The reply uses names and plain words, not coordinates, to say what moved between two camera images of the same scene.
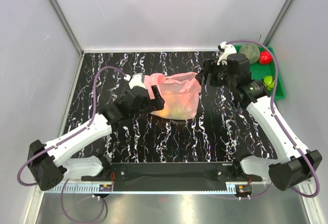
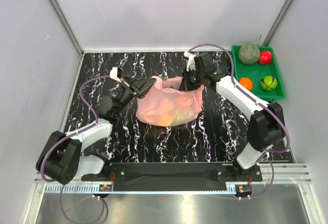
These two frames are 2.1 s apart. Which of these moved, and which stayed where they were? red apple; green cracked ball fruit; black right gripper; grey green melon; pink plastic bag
Moved: pink plastic bag; black right gripper
Stayed: red apple; green cracked ball fruit; grey green melon
